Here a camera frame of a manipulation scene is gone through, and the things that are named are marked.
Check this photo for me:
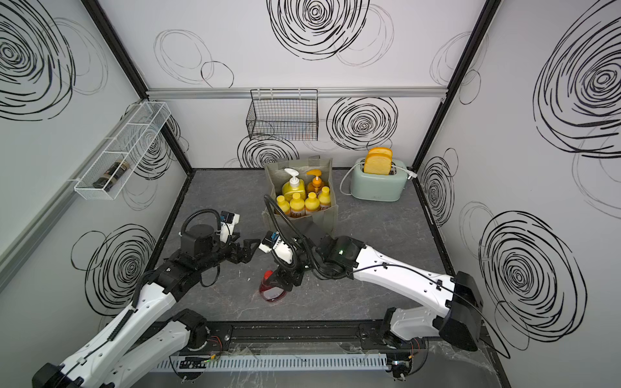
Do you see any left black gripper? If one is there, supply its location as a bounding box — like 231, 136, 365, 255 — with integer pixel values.
198, 230, 261, 274

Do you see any red soap bottle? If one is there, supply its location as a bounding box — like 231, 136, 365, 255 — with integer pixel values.
259, 270, 286, 302

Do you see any yellow cap bottle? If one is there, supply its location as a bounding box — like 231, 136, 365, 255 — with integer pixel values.
276, 195, 291, 217
305, 192, 320, 215
318, 186, 332, 210
289, 192, 306, 218

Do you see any orange pump soap bottle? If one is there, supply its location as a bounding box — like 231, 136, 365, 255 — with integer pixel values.
307, 169, 325, 194

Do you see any yellow pump soap bottle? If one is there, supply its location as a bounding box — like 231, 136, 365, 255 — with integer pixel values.
281, 167, 307, 201

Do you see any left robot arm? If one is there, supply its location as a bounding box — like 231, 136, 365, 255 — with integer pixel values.
32, 225, 260, 387

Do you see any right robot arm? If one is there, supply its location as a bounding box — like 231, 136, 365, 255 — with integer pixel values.
262, 236, 483, 352

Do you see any mint green toaster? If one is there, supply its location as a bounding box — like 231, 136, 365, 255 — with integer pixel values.
349, 158, 412, 202

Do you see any toast slice front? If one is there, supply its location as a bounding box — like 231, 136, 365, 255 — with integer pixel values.
363, 152, 392, 176

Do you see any toast slice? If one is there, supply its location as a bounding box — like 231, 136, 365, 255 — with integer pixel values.
368, 147, 393, 158
363, 152, 392, 176

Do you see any toast slice back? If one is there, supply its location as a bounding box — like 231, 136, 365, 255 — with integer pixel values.
368, 147, 393, 158

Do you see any dark item in shelf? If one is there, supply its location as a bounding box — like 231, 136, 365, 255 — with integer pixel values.
92, 160, 129, 192

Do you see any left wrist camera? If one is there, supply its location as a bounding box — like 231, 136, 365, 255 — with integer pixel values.
220, 211, 240, 244

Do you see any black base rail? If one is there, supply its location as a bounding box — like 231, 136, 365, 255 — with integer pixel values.
140, 318, 491, 352

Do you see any white slotted cable duct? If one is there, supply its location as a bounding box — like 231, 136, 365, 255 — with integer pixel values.
152, 353, 389, 373

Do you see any black wire basket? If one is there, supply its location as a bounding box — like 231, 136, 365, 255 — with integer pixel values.
246, 88, 320, 141

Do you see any white wire shelf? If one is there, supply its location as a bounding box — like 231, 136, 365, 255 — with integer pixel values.
74, 101, 171, 200

